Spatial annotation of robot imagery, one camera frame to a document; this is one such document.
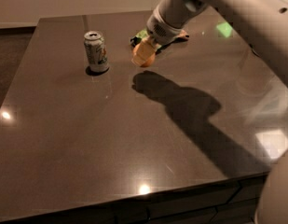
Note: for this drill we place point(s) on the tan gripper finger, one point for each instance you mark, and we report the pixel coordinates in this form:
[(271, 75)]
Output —
[(143, 53)]

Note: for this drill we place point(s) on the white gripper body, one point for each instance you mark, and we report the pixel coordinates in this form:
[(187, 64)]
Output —
[(164, 32)]

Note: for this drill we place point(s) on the orange fruit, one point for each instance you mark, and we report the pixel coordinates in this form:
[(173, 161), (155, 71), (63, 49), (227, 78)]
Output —
[(148, 59)]

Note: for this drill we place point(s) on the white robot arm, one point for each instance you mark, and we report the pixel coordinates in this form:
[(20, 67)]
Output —
[(263, 24)]

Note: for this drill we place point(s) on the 7up soda can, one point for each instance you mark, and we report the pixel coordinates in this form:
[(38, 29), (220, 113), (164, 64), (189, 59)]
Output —
[(96, 51)]

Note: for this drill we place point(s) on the green chip bag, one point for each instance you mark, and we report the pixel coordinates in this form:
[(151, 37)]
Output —
[(182, 37)]

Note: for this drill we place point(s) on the dark cabinet drawers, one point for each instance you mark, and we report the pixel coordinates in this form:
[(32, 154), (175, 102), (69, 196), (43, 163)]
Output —
[(232, 201)]

